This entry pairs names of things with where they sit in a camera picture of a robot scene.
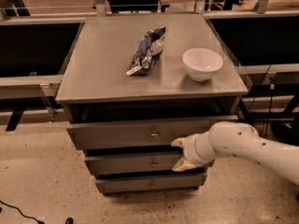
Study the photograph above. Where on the grey drawer cabinet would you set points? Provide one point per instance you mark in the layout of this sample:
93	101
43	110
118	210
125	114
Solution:
95	87

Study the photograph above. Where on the crumpled blue chip bag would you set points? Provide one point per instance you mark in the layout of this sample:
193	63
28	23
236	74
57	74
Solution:
149	51

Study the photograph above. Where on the right metal rail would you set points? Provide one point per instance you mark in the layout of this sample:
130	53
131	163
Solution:
286	73

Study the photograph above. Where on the white ceramic bowl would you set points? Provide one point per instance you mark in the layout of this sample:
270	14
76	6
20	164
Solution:
202	64

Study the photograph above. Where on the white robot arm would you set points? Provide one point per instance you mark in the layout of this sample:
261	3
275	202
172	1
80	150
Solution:
230	139

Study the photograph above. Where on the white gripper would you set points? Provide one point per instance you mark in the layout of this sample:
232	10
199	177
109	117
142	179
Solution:
190	151

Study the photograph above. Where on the grey drawer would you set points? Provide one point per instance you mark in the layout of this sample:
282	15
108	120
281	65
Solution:
133	163
139	133
151	182

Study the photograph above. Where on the grey middle drawer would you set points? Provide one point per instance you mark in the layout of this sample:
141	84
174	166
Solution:
133	163

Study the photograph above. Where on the grey bottom drawer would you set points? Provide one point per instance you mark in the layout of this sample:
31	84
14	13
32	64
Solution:
151	182

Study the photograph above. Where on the metal rail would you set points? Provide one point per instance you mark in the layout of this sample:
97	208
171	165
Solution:
29	87
286	73

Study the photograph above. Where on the left metal rail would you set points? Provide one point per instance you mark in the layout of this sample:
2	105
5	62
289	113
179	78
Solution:
29	87

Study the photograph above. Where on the grey top drawer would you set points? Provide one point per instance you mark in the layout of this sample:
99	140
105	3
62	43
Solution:
139	133

